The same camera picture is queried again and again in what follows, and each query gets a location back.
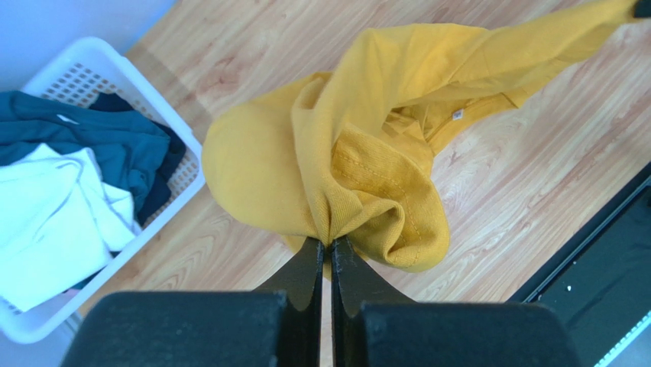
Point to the white plastic laundry basket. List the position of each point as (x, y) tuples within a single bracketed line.
[(77, 76)]

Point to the yellow t shirt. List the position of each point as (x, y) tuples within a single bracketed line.
[(349, 153)]

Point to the white t shirt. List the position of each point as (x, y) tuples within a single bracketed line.
[(60, 224)]

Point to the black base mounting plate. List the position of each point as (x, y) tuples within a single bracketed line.
[(598, 282)]

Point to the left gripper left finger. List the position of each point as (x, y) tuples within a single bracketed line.
[(299, 286)]

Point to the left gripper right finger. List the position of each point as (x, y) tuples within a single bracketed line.
[(360, 297)]

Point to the teal t shirt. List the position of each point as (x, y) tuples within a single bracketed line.
[(132, 152)]

